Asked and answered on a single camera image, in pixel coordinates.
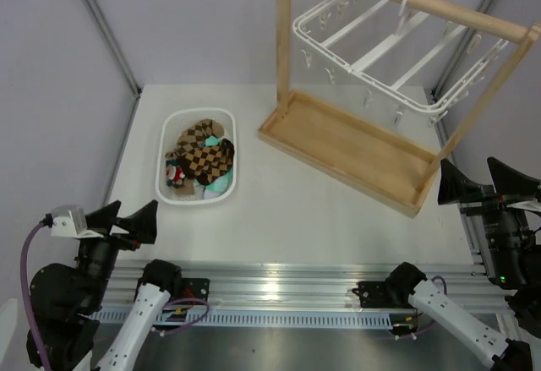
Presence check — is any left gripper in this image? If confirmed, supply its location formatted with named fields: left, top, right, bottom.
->
left=76, top=198, right=157, bottom=308

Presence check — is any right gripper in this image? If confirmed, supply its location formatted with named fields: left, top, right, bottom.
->
left=435, top=155, right=539, bottom=283

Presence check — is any brown checkered sock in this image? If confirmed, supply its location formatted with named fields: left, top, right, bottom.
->
left=178, top=139, right=235, bottom=185
left=165, top=119, right=225, bottom=159

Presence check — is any white plastic clip hanger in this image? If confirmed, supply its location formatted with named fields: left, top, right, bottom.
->
left=292, top=0, right=509, bottom=126

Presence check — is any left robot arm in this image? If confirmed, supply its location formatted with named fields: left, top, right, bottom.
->
left=20, top=199, right=183, bottom=370

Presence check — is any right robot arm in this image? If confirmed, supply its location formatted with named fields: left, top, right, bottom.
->
left=385, top=157, right=540, bottom=370

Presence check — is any wooden hanger rack stand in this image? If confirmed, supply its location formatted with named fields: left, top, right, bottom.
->
left=259, top=0, right=540, bottom=217

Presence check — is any christmas pattern sock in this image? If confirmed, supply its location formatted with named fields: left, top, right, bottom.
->
left=165, top=160, right=185, bottom=188

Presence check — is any mint green sock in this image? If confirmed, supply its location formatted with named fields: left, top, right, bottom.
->
left=203, top=136, right=233, bottom=199

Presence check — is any white plastic laundry basket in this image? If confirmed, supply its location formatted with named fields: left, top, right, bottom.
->
left=156, top=107, right=238, bottom=206

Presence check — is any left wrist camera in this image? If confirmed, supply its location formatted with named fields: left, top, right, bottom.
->
left=50, top=205, right=103, bottom=240

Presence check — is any white slotted cable duct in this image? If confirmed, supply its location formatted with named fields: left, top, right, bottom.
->
left=86, top=308, right=392, bottom=329

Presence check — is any aluminium mounting rail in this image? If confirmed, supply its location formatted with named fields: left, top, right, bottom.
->
left=103, top=260, right=494, bottom=311

